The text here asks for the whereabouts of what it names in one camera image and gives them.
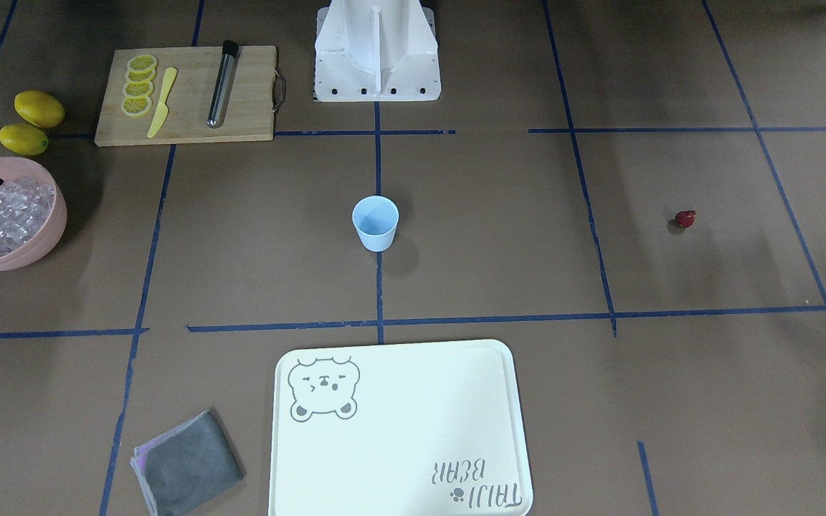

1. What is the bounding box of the whole lemon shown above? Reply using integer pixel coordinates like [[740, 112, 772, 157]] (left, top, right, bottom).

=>
[[0, 123, 49, 156], [13, 90, 65, 130]]

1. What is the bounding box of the red strawberry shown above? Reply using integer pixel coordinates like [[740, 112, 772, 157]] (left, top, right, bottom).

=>
[[673, 210, 697, 229]]

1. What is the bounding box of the pink bowl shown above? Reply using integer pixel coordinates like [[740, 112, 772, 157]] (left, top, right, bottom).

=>
[[0, 157, 67, 271]]

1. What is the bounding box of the lower whole lemon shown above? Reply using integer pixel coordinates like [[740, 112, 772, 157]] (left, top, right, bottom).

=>
[[0, 123, 49, 156]]

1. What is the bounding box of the yellow plastic knife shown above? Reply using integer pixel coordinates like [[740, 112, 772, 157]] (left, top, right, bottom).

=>
[[146, 67, 178, 138]]

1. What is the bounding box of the cream bear tray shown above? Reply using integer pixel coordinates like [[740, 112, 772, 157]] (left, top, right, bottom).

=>
[[268, 339, 534, 515]]

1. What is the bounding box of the wooden cutting board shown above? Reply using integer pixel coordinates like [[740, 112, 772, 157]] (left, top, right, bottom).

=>
[[94, 46, 284, 147]]

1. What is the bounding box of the steel muddler black tip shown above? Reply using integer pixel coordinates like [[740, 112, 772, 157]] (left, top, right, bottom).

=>
[[206, 40, 240, 130]]

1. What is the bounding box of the pile of clear ice cubes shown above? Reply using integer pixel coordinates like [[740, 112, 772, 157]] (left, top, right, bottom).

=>
[[0, 176, 56, 258]]

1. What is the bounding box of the light blue plastic cup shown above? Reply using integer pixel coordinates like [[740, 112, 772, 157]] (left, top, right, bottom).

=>
[[351, 196, 399, 252]]

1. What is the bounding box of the upper whole lemon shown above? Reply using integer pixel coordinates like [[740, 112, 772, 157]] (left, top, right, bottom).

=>
[[13, 90, 65, 130]]

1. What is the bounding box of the grey folded cloth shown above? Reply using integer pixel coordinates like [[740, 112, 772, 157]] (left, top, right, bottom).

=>
[[129, 409, 244, 515]]

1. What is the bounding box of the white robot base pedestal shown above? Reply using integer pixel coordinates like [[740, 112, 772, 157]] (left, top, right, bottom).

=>
[[313, 1, 442, 102]]

